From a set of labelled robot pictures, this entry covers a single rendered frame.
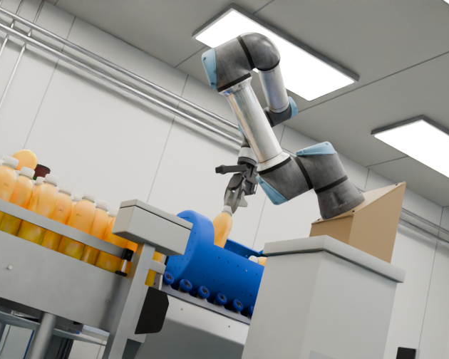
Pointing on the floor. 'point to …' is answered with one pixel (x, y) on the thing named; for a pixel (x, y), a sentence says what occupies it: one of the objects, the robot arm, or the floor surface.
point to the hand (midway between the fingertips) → (228, 209)
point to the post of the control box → (129, 301)
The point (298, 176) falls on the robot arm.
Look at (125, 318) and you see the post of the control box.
